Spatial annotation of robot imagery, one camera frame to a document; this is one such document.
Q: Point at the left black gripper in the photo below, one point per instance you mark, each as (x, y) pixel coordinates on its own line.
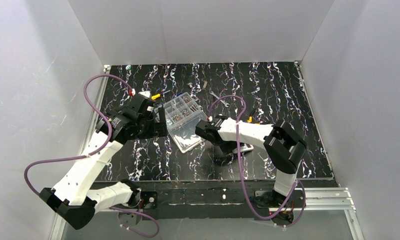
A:
(160, 122)

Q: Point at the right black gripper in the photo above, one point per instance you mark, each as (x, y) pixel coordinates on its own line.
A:
(229, 147)

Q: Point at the white remote control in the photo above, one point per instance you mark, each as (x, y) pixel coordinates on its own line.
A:
(244, 147)

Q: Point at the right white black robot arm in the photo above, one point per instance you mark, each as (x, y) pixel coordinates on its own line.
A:
(284, 146)

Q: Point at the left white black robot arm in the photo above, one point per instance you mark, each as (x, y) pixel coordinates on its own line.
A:
(72, 197)

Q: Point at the clear plastic screw box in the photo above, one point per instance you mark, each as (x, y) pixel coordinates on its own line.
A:
(182, 114)

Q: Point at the silver open-end wrench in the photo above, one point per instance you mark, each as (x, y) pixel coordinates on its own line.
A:
(226, 104)

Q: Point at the yellow handled screwdriver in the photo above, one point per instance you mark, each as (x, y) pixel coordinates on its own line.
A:
(159, 95)

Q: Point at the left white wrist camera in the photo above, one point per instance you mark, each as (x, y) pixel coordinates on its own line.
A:
(146, 94)

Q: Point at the orange handled pliers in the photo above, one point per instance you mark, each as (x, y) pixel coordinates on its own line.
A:
(255, 116)

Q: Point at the black front mounting rail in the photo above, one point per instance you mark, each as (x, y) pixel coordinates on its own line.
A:
(222, 199)

